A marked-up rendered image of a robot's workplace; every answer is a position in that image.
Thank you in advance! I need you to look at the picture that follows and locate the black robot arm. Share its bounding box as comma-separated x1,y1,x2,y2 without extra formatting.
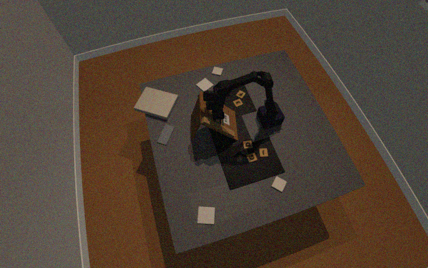
203,71,279,120

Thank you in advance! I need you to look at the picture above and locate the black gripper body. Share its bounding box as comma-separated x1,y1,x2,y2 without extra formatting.
214,98,225,119

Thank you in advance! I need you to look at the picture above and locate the beige flat rectangular slab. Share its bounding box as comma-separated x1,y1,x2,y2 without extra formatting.
134,87,178,120

